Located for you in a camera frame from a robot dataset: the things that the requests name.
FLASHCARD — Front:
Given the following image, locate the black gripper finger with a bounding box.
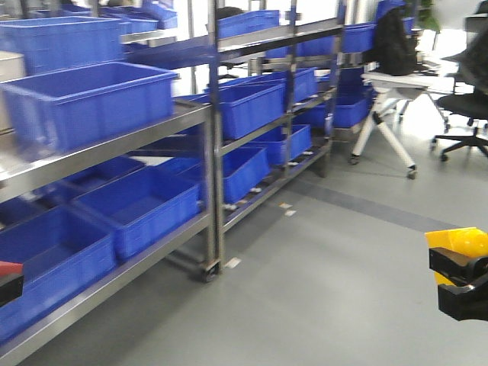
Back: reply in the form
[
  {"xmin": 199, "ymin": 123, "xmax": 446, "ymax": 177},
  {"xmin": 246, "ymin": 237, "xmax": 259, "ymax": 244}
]
[
  {"xmin": 0, "ymin": 274, "xmax": 24, "ymax": 307},
  {"xmin": 438, "ymin": 274, "xmax": 487, "ymax": 321},
  {"xmin": 429, "ymin": 247, "xmax": 487, "ymax": 281}
]

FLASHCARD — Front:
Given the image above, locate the red toy block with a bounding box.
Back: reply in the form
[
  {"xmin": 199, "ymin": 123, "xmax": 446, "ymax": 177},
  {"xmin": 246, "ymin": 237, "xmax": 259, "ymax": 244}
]
[{"xmin": 0, "ymin": 261, "xmax": 23, "ymax": 277}]

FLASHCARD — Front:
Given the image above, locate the yellow toy block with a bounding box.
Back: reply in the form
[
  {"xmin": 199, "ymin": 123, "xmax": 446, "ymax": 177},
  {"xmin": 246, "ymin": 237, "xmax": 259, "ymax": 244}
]
[{"xmin": 425, "ymin": 227, "xmax": 487, "ymax": 286}]

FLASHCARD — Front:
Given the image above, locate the blue crate lower shelf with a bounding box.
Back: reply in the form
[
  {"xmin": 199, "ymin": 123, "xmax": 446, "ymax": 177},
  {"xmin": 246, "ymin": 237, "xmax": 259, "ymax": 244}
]
[{"xmin": 73, "ymin": 167, "xmax": 200, "ymax": 262}]

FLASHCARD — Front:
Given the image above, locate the large blue crate on shelf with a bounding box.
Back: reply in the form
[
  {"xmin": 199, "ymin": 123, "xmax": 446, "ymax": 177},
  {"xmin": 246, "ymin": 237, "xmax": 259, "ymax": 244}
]
[{"xmin": 1, "ymin": 62, "xmax": 177, "ymax": 161}]

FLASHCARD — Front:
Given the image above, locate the black office chair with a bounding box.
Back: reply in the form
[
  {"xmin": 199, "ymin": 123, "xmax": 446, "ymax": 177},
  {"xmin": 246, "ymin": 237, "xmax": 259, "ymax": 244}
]
[{"xmin": 431, "ymin": 31, "xmax": 487, "ymax": 162}]

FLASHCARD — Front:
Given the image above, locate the white desk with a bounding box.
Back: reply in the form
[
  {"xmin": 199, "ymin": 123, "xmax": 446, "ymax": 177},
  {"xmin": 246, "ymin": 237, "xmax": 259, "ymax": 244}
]
[{"xmin": 348, "ymin": 58, "xmax": 445, "ymax": 179}]

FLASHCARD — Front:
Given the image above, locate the black backpack on desk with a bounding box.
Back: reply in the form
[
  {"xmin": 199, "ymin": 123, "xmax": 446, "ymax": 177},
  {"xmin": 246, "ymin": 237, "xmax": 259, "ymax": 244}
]
[{"xmin": 372, "ymin": 5, "xmax": 421, "ymax": 76}]

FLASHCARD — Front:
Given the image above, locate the steel shelving rack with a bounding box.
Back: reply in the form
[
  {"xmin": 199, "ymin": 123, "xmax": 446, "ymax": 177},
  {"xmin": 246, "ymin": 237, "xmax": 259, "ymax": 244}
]
[{"xmin": 1, "ymin": 1, "xmax": 347, "ymax": 365}]

